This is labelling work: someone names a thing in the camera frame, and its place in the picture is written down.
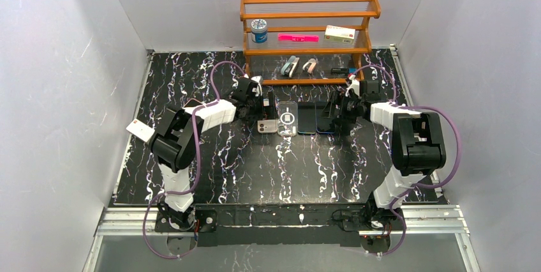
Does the dark phone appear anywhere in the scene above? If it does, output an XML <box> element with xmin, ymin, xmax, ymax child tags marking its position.
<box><xmin>298</xmin><ymin>102</ymin><xmax>316</xmax><ymax>135</ymax></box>

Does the orange wooden shelf rack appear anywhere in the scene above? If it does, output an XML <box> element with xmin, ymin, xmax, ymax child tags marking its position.
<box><xmin>239</xmin><ymin>0</ymin><xmax>382</xmax><ymax>86</ymax></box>

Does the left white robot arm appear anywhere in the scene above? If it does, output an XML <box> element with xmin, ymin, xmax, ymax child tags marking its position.
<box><xmin>148</xmin><ymin>76</ymin><xmax>263</xmax><ymax>230</ymax></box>

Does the clear phone case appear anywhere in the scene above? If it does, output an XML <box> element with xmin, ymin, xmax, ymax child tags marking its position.
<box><xmin>278</xmin><ymin>101</ymin><xmax>299</xmax><ymax>137</ymax></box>

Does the pink white stapler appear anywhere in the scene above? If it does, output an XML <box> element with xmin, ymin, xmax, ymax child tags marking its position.
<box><xmin>302</xmin><ymin>58</ymin><xmax>317</xmax><ymax>75</ymax></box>

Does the blue grey stapler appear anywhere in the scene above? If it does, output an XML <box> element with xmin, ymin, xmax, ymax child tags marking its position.
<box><xmin>281</xmin><ymin>56</ymin><xmax>299</xmax><ymax>78</ymax></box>

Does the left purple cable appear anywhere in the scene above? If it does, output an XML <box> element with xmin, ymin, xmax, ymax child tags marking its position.
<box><xmin>142</xmin><ymin>61</ymin><xmax>248</xmax><ymax>261</ymax></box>

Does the white cardboard box on shelf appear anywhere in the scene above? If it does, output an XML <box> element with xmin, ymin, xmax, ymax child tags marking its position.
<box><xmin>324</xmin><ymin>25</ymin><xmax>356</xmax><ymax>44</ymax></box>

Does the purple cable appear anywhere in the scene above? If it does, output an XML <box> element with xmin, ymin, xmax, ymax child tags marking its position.
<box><xmin>353</xmin><ymin>64</ymin><xmax>463</xmax><ymax>258</ymax></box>
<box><xmin>142</xmin><ymin>61</ymin><xmax>248</xmax><ymax>261</ymax></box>

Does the right black motor mount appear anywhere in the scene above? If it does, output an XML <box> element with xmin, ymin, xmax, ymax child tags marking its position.
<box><xmin>330</xmin><ymin>208</ymin><xmax>392</xmax><ymax>255</ymax></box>

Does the blue white round jar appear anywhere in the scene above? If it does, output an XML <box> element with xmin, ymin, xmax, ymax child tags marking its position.
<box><xmin>250</xmin><ymin>19</ymin><xmax>268</xmax><ymax>43</ymax></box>

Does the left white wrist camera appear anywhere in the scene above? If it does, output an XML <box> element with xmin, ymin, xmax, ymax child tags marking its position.
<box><xmin>250</xmin><ymin>75</ymin><xmax>263</xmax><ymax>96</ymax></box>

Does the white box with red label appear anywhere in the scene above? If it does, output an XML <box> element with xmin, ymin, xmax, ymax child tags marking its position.
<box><xmin>126</xmin><ymin>119</ymin><xmax>155</xmax><ymax>143</ymax></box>

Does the left black motor mount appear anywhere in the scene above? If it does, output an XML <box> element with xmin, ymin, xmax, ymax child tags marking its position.
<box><xmin>195</xmin><ymin>209</ymin><xmax>218</xmax><ymax>232</ymax></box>

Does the pink plastic ruler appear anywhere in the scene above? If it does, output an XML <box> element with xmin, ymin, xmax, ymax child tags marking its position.
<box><xmin>278</xmin><ymin>33</ymin><xmax>320</xmax><ymax>42</ymax></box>

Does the black blue small device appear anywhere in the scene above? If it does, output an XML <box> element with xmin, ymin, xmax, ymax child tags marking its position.
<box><xmin>330</xmin><ymin>68</ymin><xmax>350</xmax><ymax>75</ymax></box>

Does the black motor mount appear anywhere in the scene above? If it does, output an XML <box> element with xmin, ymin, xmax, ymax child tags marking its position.
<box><xmin>330</xmin><ymin>208</ymin><xmax>392</xmax><ymax>255</ymax></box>
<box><xmin>195</xmin><ymin>209</ymin><xmax>218</xmax><ymax>232</ymax></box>

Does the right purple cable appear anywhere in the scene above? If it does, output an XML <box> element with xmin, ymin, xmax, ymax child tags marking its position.
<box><xmin>353</xmin><ymin>64</ymin><xmax>463</xmax><ymax>258</ymax></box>

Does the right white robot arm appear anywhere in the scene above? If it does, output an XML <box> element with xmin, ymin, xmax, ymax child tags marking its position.
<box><xmin>316</xmin><ymin>79</ymin><xmax>447</xmax><ymax>227</ymax></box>

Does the beige phone case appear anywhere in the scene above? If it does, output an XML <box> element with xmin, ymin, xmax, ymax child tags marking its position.
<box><xmin>257</xmin><ymin>119</ymin><xmax>278</xmax><ymax>134</ymax></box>

